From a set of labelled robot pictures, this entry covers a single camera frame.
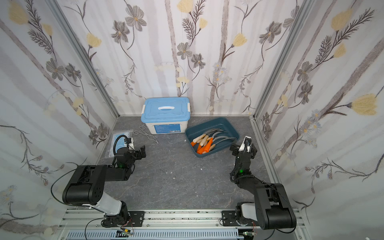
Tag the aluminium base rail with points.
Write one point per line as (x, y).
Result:
(193, 224)

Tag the wooden handle sickle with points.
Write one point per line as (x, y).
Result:
(202, 142)
(216, 142)
(204, 134)

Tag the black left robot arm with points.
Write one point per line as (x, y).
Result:
(86, 186)

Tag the teal plastic storage tray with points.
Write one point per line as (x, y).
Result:
(218, 123)

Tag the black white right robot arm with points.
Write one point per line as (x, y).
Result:
(271, 208)

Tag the blue face masks pack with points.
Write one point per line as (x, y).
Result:
(115, 145)

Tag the silver metal tongs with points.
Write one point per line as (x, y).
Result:
(142, 131)

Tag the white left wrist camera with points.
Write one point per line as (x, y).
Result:
(130, 143)

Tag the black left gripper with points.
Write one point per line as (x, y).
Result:
(139, 153)

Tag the white box with blue lid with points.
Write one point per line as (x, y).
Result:
(168, 115)

